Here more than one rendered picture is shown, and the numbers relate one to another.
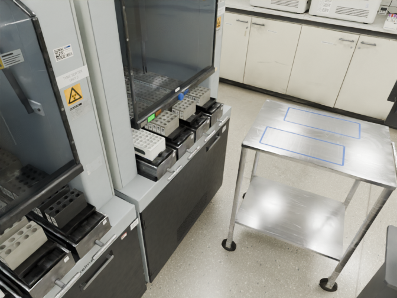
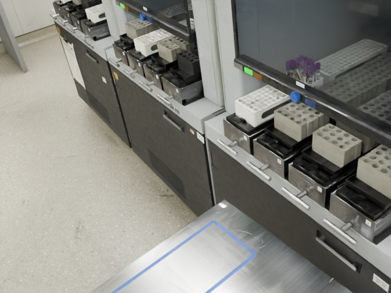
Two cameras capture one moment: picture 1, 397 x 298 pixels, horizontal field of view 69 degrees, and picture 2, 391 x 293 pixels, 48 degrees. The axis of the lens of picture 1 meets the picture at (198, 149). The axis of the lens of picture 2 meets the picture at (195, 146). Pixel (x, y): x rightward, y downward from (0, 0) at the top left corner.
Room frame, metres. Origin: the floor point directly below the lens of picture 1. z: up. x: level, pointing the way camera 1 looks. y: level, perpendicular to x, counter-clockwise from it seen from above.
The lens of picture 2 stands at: (1.41, -0.89, 1.61)
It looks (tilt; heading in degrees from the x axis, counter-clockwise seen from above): 37 degrees down; 123
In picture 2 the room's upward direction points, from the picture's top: 9 degrees counter-clockwise
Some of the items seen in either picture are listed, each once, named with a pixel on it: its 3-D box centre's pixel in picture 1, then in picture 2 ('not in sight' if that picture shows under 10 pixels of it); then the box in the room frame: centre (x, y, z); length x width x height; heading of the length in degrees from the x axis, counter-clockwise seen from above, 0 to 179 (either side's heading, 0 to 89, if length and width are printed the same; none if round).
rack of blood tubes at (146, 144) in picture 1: (130, 139); (280, 97); (0.98, 0.29, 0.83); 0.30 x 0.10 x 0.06; 61
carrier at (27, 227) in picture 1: (19, 242); (171, 50); (0.46, 0.49, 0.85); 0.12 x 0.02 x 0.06; 151
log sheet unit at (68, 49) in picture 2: not in sight; (71, 61); (-0.65, 0.95, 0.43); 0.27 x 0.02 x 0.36; 152
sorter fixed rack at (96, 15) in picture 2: not in sight; (115, 9); (-0.13, 0.89, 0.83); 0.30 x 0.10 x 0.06; 62
